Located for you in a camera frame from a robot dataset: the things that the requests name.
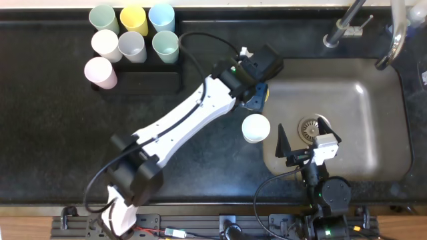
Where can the white cup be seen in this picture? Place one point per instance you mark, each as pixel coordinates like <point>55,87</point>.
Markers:
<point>255,128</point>
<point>105,43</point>

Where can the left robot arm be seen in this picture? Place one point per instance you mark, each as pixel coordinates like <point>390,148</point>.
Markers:
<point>187,113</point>

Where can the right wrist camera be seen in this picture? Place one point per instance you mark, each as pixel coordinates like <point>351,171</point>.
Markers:
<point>327,150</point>

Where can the steel tap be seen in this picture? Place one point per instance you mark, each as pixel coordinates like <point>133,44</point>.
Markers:
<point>333,36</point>

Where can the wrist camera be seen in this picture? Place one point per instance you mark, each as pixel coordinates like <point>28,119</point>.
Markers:
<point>327,150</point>
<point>245,52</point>

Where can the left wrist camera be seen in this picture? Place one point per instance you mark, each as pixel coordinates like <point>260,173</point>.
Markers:
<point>245,52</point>

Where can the blue cup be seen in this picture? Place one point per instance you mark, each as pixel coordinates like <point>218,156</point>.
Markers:
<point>161,16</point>

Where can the pink cup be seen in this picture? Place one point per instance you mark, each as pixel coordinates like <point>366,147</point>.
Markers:
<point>98,70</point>

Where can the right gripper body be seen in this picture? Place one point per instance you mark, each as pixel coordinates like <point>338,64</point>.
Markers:
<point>298,157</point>

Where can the green cup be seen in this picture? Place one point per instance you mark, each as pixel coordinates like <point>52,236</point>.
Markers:
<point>165,45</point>
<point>101,17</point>

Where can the steel sink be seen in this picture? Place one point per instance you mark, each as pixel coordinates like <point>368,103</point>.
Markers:
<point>367,133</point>

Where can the mounting rail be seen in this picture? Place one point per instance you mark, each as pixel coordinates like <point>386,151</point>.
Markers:
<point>193,223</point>

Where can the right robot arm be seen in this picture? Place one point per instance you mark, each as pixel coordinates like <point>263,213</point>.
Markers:
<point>335,195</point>

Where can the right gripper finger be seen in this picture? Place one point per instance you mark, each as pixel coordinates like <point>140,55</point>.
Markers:
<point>324,126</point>
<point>283,143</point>

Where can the black tray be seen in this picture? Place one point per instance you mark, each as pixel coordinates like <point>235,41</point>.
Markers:
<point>146,83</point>

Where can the yellow cup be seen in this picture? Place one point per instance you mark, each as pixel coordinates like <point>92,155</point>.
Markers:
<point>132,17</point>
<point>267,95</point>

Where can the grey cup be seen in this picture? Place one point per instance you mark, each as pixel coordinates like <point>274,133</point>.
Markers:
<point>130,45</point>

